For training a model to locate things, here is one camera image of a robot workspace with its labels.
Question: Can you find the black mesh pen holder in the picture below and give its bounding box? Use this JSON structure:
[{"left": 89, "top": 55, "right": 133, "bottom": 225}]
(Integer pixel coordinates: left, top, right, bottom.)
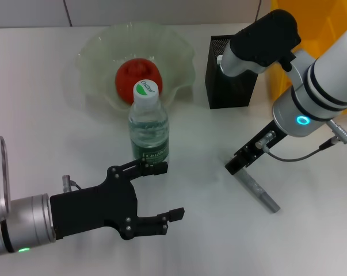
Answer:
[{"left": 205, "top": 34, "right": 259, "bottom": 110}]

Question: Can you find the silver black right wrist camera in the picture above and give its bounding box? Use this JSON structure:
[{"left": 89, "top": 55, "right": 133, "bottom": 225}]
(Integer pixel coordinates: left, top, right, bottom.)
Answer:
[{"left": 219, "top": 9, "right": 302, "bottom": 77}]

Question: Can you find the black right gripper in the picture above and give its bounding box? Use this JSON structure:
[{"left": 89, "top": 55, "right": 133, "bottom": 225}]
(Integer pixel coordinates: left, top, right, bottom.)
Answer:
[{"left": 225, "top": 120, "right": 288, "bottom": 175}]

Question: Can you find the yellow plastic bin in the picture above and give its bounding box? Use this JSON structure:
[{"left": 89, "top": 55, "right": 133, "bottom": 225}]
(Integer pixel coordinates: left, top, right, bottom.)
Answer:
[{"left": 266, "top": 0, "right": 347, "bottom": 116}]

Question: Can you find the grey pen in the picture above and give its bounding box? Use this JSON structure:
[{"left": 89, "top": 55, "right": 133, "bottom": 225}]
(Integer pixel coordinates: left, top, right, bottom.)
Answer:
[{"left": 238, "top": 168, "right": 280, "bottom": 214}]

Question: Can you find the red tomato-like fruit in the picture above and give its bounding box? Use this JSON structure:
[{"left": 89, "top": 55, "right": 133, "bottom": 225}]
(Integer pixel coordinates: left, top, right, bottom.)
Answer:
[{"left": 115, "top": 57, "right": 163, "bottom": 104}]

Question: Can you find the grey right wrist cable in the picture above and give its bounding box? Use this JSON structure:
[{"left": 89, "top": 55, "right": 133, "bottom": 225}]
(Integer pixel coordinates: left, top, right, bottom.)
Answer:
[{"left": 255, "top": 120, "right": 347, "bottom": 162}]

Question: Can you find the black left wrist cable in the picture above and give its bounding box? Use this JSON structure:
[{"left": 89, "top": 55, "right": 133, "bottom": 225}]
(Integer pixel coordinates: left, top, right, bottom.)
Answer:
[{"left": 62, "top": 174, "right": 83, "bottom": 192}]

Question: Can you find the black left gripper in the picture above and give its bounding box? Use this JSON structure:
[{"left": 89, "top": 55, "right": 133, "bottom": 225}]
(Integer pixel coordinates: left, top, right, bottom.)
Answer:
[{"left": 49, "top": 160, "right": 186, "bottom": 241}]

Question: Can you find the clear green-label water bottle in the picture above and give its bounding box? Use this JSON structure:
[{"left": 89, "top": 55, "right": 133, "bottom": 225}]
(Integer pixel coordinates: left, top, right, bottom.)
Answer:
[{"left": 128, "top": 79, "right": 170, "bottom": 167}]

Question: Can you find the green wavy glass fruit plate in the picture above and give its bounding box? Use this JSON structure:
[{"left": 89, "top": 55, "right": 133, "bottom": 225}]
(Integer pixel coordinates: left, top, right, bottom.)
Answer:
[{"left": 76, "top": 22, "right": 196, "bottom": 113}]

